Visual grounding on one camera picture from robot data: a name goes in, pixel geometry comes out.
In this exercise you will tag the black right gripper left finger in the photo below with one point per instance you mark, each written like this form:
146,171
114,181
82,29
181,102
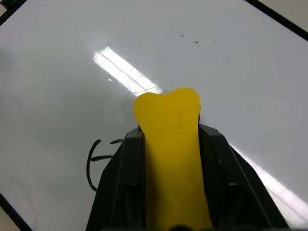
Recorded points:
120,183

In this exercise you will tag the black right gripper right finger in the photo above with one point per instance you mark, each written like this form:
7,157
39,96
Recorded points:
231,183

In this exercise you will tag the yellow whiteboard eraser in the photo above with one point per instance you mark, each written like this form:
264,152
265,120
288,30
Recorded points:
170,144

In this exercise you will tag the black framed whiteboard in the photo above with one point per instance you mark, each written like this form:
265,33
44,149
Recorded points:
72,72

